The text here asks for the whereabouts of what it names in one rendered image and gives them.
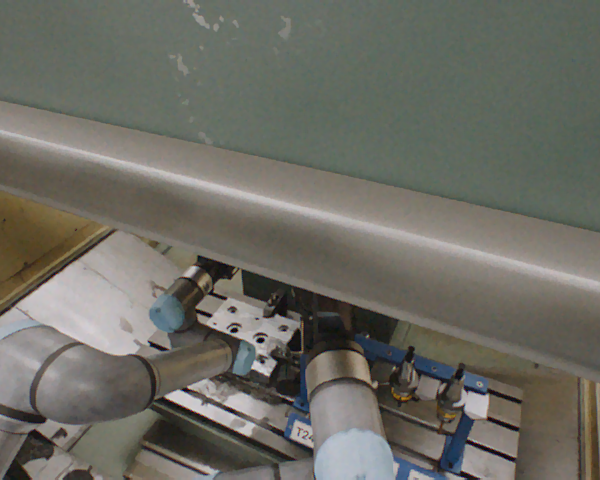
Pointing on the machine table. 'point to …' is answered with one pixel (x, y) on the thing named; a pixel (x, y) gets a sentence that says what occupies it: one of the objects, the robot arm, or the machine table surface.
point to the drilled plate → (266, 372)
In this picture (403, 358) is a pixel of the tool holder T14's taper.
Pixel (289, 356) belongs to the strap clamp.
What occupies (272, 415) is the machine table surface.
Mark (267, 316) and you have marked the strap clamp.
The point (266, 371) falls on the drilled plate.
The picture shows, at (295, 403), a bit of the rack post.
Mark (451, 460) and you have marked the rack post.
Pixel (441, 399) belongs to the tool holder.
